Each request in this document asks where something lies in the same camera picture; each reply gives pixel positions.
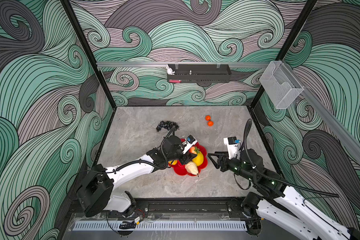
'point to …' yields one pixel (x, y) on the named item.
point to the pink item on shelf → (175, 81)
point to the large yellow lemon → (199, 159)
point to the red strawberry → (194, 150)
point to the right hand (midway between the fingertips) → (211, 155)
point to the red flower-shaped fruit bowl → (179, 168)
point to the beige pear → (192, 167)
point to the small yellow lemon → (174, 162)
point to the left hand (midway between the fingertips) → (193, 149)
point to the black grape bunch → (168, 125)
